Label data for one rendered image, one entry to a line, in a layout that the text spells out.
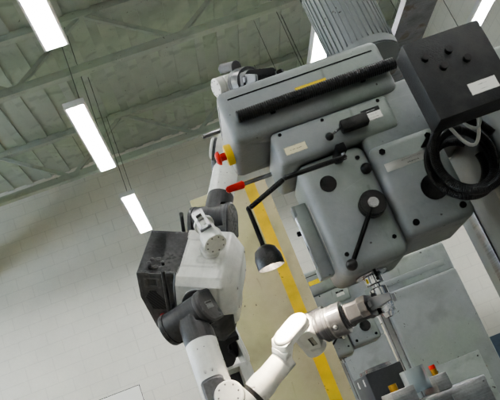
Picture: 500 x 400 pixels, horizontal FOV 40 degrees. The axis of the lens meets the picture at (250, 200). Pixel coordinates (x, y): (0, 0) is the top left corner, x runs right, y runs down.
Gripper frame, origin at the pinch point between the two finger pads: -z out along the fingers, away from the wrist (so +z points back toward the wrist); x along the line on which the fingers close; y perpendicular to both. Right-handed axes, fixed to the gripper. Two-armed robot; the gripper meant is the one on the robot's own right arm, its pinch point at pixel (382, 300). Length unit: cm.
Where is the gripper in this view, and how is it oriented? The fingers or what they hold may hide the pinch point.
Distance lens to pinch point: 184.1
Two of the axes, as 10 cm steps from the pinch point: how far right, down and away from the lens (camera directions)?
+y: 3.5, 8.9, -3.1
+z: -8.5, 4.4, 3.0
